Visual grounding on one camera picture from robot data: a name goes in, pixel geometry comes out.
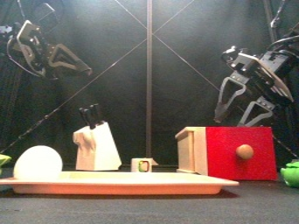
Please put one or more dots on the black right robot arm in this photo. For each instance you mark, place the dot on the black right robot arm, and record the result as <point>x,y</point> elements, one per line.
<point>286,46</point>

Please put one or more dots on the white egg half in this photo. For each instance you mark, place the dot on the white egg half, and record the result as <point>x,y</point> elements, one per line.
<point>38,163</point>

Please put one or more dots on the pink rectangular plate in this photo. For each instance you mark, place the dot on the pink rectangular plate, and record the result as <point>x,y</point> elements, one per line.
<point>116,183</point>

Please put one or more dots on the wooden box red drawer front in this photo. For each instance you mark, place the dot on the wooden box red drawer front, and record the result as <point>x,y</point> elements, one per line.
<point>234,140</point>

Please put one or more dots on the green toy vegetable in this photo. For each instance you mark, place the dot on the green toy vegetable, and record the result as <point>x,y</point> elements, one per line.
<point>291,175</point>

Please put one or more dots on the white toy knife block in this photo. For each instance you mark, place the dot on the white toy knife block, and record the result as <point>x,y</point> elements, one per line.
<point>99,151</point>

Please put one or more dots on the green toy leaf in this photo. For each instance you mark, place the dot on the green toy leaf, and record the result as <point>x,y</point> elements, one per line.
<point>4,161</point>

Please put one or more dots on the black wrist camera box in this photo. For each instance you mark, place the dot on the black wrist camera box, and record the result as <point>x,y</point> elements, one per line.
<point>234,55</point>

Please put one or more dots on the grey vertical frame pole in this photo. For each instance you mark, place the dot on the grey vertical frame pole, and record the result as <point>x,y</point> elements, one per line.
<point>148,87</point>

